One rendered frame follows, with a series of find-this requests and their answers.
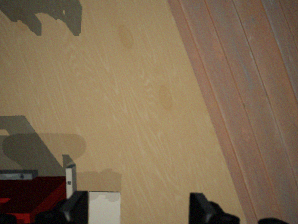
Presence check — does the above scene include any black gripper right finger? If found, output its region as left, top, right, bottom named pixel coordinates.
left=189, top=193, right=288, bottom=224

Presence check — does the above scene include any red plastic crate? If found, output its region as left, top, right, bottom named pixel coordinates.
left=0, top=176, right=67, bottom=224

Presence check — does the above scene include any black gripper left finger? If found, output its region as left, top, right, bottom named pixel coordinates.
left=0, top=191, right=88, bottom=224

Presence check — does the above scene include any white paper pick list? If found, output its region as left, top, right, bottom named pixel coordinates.
left=89, top=192, right=121, bottom=224

